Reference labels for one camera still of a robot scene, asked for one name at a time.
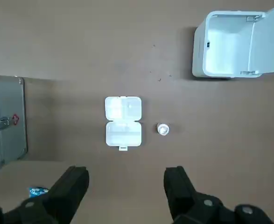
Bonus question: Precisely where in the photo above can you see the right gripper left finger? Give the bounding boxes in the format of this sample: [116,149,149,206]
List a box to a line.
[0,165,90,224]

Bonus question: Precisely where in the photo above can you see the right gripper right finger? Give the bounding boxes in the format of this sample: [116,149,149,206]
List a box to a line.
[163,166,274,224]

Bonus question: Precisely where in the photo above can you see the small white medicine bottle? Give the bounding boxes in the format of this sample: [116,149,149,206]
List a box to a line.
[155,123,170,136]

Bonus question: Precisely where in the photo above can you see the white open pill box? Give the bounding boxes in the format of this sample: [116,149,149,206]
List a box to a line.
[104,95,143,151]

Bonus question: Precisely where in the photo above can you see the blue pill blister packet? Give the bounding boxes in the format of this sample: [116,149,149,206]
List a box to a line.
[28,186,50,199]

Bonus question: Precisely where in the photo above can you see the silver aluminium medical case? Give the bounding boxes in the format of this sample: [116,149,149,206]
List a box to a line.
[0,74,28,175]

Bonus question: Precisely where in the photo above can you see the white lidded waste bin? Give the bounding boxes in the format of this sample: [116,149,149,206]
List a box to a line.
[192,1,274,79]

